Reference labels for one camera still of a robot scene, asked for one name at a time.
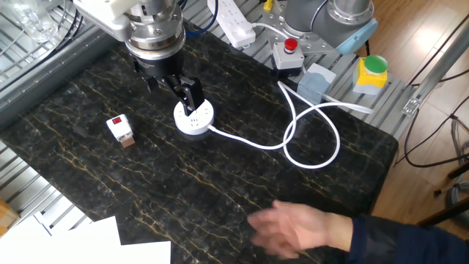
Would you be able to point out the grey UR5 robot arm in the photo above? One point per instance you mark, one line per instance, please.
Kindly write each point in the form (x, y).
(344, 22)

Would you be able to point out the grey metal frame beam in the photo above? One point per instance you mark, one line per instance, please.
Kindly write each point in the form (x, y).
(36, 84)

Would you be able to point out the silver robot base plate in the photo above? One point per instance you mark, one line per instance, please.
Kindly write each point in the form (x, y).
(315, 45)

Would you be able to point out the yellow box green button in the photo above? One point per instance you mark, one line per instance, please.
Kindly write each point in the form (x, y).
(371, 77)

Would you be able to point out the person's bare hand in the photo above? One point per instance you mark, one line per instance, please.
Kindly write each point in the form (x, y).
(297, 227)

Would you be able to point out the black marble pattern board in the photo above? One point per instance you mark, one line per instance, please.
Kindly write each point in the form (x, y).
(220, 183)

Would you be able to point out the clear glass jar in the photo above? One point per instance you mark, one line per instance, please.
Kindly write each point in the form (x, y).
(33, 18)

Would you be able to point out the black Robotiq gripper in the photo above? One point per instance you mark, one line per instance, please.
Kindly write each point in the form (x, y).
(157, 67)

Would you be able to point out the aluminium profile beam with bracket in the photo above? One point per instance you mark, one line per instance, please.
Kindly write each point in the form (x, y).
(439, 62)

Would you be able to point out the grey box red button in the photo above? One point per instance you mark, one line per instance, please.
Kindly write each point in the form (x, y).
(287, 56)

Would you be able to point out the white paper sheet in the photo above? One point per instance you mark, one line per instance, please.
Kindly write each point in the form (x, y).
(146, 253)
(91, 231)
(25, 231)

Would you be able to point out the small wooden cube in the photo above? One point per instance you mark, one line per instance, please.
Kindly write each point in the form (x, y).
(128, 142)

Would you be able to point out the white power strip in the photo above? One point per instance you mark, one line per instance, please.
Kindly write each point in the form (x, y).
(231, 18)

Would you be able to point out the grey blue plastic box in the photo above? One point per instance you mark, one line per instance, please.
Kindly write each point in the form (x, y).
(313, 86)

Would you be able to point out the brown box corner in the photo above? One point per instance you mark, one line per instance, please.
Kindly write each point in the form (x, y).
(6, 216)

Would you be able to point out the small yellow clip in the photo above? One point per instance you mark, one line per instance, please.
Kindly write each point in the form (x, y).
(268, 4)

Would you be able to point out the dark furniture leg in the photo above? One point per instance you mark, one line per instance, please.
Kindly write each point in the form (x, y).
(443, 214)

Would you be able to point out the round white socket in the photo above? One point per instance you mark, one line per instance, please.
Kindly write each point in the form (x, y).
(196, 122)

